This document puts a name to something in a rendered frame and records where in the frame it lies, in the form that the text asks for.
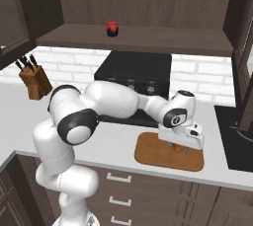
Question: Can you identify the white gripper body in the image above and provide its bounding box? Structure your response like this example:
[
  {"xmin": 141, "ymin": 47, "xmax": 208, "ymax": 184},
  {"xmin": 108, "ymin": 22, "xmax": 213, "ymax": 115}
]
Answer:
[{"xmin": 157, "ymin": 123, "xmax": 205, "ymax": 151}]

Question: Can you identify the brown croissant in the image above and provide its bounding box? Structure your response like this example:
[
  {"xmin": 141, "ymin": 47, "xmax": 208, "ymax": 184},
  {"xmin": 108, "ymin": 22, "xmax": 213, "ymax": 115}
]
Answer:
[{"xmin": 173, "ymin": 143, "xmax": 186, "ymax": 154}]

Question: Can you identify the wooden cutting board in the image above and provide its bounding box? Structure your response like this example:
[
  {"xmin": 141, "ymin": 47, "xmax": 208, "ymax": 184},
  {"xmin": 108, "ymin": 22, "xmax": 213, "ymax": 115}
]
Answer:
[{"xmin": 133, "ymin": 131, "xmax": 206, "ymax": 173}]

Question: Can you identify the dark wood base cabinet door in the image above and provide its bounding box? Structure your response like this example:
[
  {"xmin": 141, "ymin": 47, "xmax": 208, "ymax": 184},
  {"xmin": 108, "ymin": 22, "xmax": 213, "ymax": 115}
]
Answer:
[{"xmin": 179, "ymin": 180, "xmax": 253, "ymax": 226}]

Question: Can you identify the dark glass-panel cabinet door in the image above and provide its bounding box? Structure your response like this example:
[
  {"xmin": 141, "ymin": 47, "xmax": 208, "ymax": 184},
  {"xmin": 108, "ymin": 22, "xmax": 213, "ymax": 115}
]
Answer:
[
  {"xmin": 222, "ymin": 0, "xmax": 253, "ymax": 133},
  {"xmin": 0, "ymin": 0, "xmax": 38, "ymax": 70}
]

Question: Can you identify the red-lidded jam jar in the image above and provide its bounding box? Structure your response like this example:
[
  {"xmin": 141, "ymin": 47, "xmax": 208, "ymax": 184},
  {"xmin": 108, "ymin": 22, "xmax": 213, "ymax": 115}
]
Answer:
[{"xmin": 105, "ymin": 21, "xmax": 120, "ymax": 38}]

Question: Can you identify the dark wood open cabinet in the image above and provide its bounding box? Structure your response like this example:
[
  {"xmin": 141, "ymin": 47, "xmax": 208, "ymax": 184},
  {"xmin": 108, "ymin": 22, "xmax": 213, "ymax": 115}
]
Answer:
[{"xmin": 35, "ymin": 0, "xmax": 235, "ymax": 58}]

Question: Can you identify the dark wood corner base cabinet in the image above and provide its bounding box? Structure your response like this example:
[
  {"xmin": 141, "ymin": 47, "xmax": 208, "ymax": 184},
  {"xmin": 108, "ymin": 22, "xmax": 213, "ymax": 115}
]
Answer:
[{"xmin": 0, "ymin": 150, "xmax": 62, "ymax": 226}]

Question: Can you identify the dark wood drawer front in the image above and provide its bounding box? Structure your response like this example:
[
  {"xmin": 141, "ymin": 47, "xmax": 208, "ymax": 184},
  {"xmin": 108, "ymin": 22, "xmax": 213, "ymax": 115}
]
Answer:
[
  {"xmin": 86, "ymin": 165, "xmax": 186, "ymax": 204},
  {"xmin": 88, "ymin": 188, "xmax": 182, "ymax": 224},
  {"xmin": 90, "ymin": 211, "xmax": 179, "ymax": 226}
]

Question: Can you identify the black hob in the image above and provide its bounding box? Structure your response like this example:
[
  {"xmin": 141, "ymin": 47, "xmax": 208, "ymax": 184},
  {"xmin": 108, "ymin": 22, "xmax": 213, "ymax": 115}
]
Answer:
[{"xmin": 213, "ymin": 105, "xmax": 253, "ymax": 174}]

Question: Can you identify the wooden knife block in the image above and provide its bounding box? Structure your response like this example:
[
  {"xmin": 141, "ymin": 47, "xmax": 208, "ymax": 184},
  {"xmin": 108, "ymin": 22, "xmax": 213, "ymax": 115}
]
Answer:
[{"xmin": 18, "ymin": 64, "xmax": 53, "ymax": 102}]

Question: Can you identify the white drawer handle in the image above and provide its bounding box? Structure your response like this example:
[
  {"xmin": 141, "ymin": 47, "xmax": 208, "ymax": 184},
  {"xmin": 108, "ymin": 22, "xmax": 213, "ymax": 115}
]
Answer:
[
  {"xmin": 108, "ymin": 195, "xmax": 133, "ymax": 207},
  {"xmin": 110, "ymin": 215, "xmax": 133, "ymax": 226},
  {"xmin": 106, "ymin": 172, "xmax": 132, "ymax": 185}
]

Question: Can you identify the black knife handle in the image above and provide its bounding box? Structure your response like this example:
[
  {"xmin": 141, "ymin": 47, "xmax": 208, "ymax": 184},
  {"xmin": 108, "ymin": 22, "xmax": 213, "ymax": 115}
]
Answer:
[
  {"xmin": 14, "ymin": 59, "xmax": 24, "ymax": 72},
  {"xmin": 24, "ymin": 55, "xmax": 35, "ymax": 70},
  {"xmin": 29, "ymin": 53, "xmax": 39, "ymax": 68},
  {"xmin": 19, "ymin": 56, "xmax": 30, "ymax": 70}
]

